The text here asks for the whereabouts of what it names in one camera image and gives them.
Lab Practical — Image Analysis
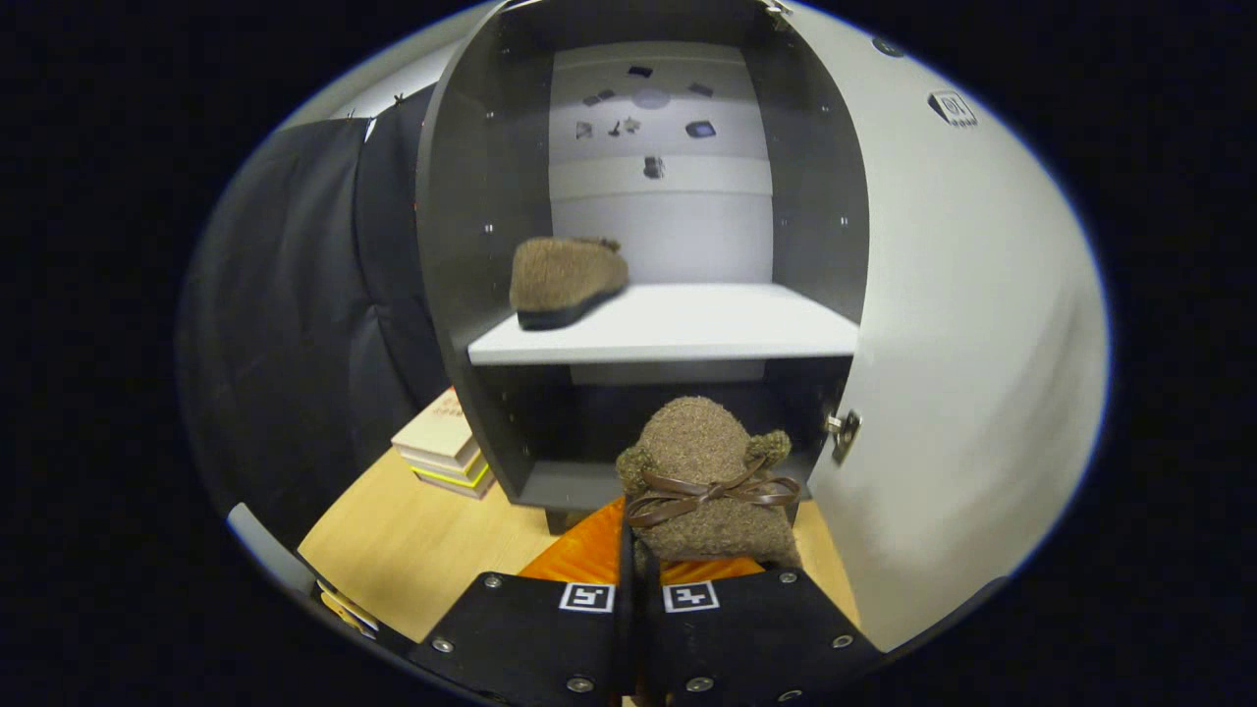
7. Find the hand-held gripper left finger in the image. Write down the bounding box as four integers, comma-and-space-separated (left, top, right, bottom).
406, 496, 634, 707

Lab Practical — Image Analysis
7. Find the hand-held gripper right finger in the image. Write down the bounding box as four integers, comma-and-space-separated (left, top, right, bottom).
643, 555, 885, 707

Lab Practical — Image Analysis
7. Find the brown fluffy shoe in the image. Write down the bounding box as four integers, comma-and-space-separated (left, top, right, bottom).
509, 236, 630, 332
616, 396, 804, 571

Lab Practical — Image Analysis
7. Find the dark grey shoe cabinet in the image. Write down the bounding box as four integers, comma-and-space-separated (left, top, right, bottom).
415, 0, 872, 536

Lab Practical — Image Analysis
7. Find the metal door hinge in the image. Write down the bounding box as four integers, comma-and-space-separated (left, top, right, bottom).
825, 409, 863, 465

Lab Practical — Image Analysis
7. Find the white cabinet shelf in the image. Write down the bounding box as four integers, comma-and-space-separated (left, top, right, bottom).
467, 283, 861, 367

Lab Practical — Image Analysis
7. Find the yellow edged book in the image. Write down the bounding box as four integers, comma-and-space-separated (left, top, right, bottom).
408, 457, 495, 501

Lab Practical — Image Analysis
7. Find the beige book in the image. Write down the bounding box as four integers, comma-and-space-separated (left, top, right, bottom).
391, 386, 482, 462

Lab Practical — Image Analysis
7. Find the light grey panel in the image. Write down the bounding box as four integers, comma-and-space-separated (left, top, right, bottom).
226, 503, 317, 598

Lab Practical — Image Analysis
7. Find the black backdrop cloth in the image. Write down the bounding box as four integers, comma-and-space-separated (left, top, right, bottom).
179, 83, 453, 551

